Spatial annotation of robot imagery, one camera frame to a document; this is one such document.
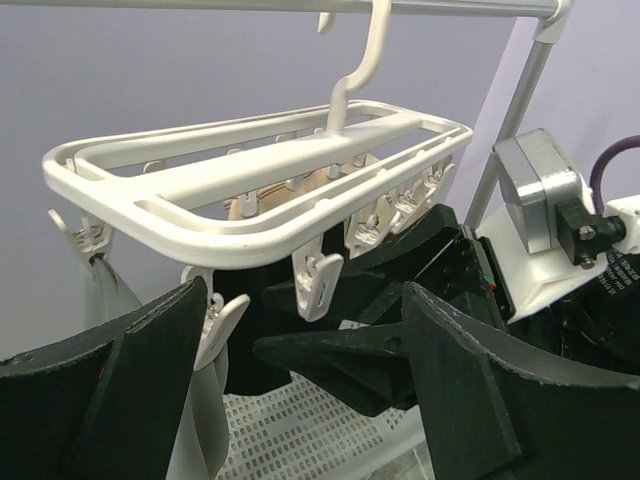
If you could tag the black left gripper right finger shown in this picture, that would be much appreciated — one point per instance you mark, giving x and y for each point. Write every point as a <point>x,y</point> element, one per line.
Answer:
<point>495,407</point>

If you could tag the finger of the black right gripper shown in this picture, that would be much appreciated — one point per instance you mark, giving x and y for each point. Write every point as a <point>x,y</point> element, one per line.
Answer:
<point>366,368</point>

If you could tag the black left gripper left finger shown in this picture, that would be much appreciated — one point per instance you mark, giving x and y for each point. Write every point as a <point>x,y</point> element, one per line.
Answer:
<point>105,403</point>

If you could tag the white clip hanger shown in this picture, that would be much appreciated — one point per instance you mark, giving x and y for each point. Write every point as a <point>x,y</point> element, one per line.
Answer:
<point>167,188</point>

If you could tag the hanging beige underwear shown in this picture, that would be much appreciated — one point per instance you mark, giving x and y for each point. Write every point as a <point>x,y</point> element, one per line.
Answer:
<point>296,216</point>

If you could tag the hanging grey underwear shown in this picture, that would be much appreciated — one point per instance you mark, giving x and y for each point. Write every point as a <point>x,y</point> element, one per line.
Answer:
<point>202,440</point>

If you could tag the hanging black underwear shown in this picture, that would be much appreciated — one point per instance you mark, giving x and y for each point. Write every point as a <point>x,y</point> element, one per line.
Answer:
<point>248,375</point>

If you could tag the white perforated plastic basket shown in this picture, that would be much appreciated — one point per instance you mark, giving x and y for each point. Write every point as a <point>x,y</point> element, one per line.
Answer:
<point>301,432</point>

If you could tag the white metal drying rack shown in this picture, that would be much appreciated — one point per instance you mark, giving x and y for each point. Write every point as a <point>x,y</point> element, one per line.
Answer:
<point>467,63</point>

